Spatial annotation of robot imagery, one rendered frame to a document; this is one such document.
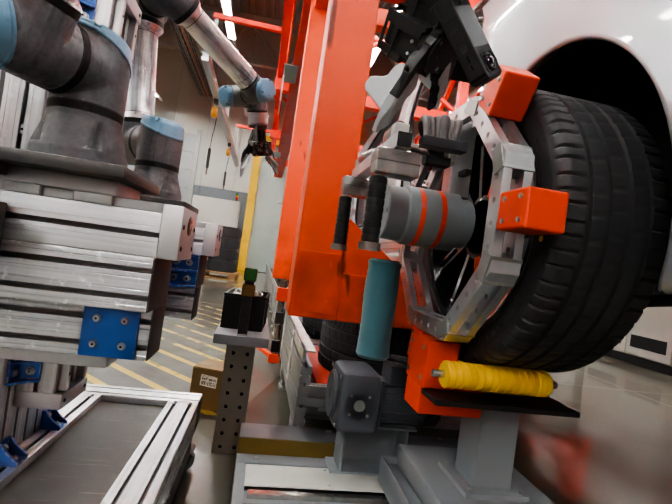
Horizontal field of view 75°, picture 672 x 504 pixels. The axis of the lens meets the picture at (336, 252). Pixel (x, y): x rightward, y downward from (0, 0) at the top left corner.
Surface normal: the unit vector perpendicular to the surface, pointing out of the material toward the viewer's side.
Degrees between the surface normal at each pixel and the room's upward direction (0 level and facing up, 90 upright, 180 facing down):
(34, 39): 113
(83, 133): 72
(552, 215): 90
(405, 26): 121
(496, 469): 90
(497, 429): 90
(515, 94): 125
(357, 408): 90
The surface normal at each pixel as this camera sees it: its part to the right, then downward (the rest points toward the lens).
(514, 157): 0.17, 0.00
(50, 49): 0.84, 0.50
